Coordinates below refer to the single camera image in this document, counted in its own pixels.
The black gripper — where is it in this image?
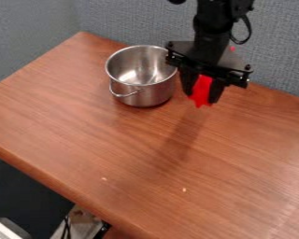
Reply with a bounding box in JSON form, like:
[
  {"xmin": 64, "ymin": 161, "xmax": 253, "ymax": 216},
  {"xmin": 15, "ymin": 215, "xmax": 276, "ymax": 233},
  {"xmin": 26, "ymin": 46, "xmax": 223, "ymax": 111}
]
[{"xmin": 165, "ymin": 31, "xmax": 252, "ymax": 104}]

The red plastic block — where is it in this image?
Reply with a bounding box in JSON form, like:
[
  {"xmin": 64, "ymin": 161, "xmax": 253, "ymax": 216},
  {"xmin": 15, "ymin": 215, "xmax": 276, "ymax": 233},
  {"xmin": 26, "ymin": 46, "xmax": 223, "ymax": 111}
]
[{"xmin": 181, "ymin": 47, "xmax": 231, "ymax": 107}]

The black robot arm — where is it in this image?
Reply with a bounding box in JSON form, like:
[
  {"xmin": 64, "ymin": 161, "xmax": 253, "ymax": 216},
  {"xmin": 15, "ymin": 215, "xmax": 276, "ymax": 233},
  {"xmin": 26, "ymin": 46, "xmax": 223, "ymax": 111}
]
[{"xmin": 165, "ymin": 0, "xmax": 253, "ymax": 107}]

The stainless steel pot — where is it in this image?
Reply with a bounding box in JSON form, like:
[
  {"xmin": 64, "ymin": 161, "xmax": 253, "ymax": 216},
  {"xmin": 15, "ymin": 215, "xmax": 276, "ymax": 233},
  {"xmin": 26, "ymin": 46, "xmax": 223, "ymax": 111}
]
[{"xmin": 104, "ymin": 45, "xmax": 177, "ymax": 107}]

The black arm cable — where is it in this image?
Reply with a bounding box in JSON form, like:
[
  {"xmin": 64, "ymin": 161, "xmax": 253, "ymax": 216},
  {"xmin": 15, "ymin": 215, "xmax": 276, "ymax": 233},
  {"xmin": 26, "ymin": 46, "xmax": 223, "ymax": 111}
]
[{"xmin": 228, "ymin": 13, "xmax": 253, "ymax": 46}]

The grey table leg frame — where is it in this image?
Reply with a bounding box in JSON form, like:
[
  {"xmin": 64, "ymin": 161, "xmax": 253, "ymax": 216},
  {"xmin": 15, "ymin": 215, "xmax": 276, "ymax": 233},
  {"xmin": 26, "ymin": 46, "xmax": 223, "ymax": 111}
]
[{"xmin": 49, "ymin": 205, "xmax": 110, "ymax": 239}]

